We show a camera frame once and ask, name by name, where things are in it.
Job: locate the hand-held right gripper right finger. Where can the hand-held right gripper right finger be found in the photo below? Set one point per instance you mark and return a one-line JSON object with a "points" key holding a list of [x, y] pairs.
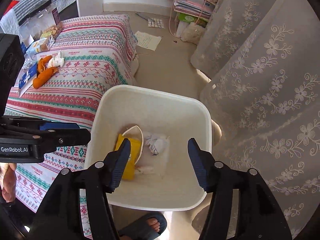
{"points": [[198, 167]]}

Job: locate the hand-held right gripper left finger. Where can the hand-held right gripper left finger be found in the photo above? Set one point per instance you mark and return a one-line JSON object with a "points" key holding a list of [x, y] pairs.
{"points": [[122, 162]]}

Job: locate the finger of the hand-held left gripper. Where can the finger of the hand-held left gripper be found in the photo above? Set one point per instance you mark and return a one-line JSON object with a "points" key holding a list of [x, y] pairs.
{"points": [[62, 125], [72, 137]]}

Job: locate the yellow snack packet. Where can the yellow snack packet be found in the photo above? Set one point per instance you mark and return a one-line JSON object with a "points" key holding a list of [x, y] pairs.
{"points": [[134, 155]]}

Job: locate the blue and white packet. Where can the blue and white packet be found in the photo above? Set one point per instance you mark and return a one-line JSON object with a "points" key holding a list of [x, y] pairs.
{"points": [[27, 77]]}

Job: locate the curled orange peel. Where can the curled orange peel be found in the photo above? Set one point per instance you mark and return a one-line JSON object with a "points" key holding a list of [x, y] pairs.
{"points": [[41, 63]]}

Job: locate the light blue drink carton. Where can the light blue drink carton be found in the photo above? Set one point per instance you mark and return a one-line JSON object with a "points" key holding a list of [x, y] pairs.
{"points": [[42, 44]]}

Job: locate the long orange peel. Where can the long orange peel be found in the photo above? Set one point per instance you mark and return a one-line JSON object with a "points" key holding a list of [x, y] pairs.
{"points": [[43, 78]]}

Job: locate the white plastic bin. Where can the white plastic bin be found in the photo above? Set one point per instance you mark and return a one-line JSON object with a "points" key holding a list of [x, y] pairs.
{"points": [[155, 187]]}

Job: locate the white tissue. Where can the white tissue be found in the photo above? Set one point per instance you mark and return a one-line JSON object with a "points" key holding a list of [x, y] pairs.
{"points": [[56, 60]]}

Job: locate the person's left hand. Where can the person's left hand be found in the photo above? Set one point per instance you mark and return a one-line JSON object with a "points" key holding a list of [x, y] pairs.
{"points": [[8, 185]]}

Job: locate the clear plastic wrapper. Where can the clear plastic wrapper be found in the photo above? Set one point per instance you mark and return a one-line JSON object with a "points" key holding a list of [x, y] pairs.
{"points": [[30, 58]]}

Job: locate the white paper cup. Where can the white paper cup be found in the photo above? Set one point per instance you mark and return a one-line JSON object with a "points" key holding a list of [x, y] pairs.
{"points": [[132, 131]]}

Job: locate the crumpled white paper ball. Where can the crumpled white paper ball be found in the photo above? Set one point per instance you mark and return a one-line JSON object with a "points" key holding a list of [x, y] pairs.
{"points": [[156, 143]]}

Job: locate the peanut jar with black lid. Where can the peanut jar with black lid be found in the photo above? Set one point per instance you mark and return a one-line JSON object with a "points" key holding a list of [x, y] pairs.
{"points": [[51, 31]]}

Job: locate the patterned striped tablecloth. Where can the patterned striped tablecloth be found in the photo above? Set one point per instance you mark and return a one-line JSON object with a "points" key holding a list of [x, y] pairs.
{"points": [[87, 62]]}

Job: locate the foot in dark slipper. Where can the foot in dark slipper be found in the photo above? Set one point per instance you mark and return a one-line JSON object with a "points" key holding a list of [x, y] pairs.
{"points": [[140, 228]]}

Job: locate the person's foot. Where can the person's foot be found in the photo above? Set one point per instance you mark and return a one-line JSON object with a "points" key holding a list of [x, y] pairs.
{"points": [[152, 225]]}

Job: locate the dark grey sofa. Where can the dark grey sofa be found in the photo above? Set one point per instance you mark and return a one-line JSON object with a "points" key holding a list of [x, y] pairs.
{"points": [[71, 11]]}

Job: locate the white lace curtain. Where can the white lace curtain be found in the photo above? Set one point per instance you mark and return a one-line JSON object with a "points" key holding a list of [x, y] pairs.
{"points": [[262, 67]]}

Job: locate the white paper sheet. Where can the white paper sheet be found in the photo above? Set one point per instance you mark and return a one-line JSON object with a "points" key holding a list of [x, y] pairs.
{"points": [[148, 40]]}

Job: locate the white cloth bag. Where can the white cloth bag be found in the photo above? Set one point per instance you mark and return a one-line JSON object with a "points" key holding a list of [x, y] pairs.
{"points": [[193, 32]]}

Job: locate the grid sticker sheet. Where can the grid sticker sheet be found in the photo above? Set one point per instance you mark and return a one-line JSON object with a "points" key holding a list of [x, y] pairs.
{"points": [[156, 23]]}

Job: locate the green cardboard box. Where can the green cardboard box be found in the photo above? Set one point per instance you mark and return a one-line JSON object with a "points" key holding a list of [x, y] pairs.
{"points": [[190, 18]]}

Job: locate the stack of papers and folders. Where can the stack of papers and folders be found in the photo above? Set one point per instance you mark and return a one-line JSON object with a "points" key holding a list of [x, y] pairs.
{"points": [[192, 6]]}

